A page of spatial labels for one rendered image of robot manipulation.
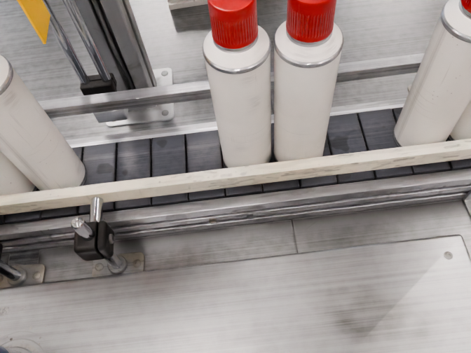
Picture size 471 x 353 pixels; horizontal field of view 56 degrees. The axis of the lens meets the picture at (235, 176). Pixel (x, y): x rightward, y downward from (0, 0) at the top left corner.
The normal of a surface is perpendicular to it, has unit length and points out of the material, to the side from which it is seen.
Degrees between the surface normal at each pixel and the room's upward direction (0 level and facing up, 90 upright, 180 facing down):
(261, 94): 90
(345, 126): 0
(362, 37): 0
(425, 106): 90
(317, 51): 42
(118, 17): 90
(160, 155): 0
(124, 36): 90
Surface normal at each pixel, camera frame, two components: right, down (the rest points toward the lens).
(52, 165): 0.73, 0.57
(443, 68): -0.68, 0.66
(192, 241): -0.07, -0.49
